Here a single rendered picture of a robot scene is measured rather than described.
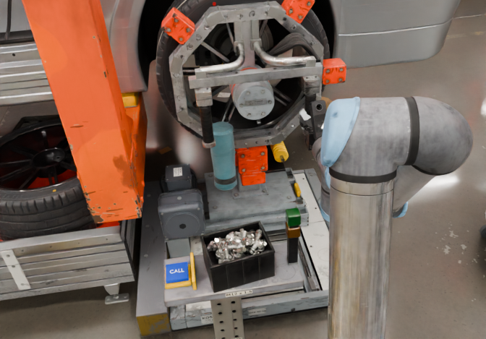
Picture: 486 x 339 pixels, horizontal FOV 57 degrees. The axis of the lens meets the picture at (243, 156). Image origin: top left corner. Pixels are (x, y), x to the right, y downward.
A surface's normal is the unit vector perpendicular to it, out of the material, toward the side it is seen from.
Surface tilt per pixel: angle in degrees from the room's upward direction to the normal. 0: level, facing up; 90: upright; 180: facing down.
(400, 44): 90
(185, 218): 90
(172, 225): 90
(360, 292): 72
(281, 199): 0
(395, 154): 99
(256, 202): 0
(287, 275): 0
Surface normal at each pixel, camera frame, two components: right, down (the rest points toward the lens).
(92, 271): 0.15, 0.56
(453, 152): 0.37, 0.53
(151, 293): -0.05, -0.82
